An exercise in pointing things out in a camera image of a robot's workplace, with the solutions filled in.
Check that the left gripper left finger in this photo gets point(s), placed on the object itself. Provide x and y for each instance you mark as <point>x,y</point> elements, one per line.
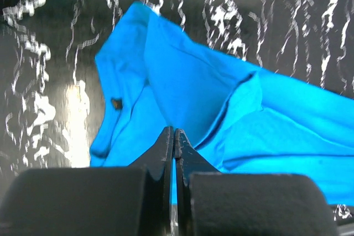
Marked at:
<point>131,200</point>

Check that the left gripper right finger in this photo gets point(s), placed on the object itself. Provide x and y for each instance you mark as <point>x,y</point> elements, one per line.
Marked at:
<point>213,203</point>

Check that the blue t shirt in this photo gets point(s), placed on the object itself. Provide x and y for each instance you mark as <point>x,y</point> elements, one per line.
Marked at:
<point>241,118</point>

